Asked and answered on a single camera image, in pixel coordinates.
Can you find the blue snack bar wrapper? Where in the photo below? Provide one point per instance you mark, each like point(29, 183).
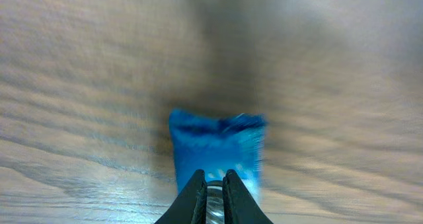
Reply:
point(216, 145)

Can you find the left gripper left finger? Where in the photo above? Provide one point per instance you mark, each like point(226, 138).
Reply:
point(189, 206)

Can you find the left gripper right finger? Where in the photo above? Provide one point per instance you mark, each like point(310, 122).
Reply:
point(239, 205)

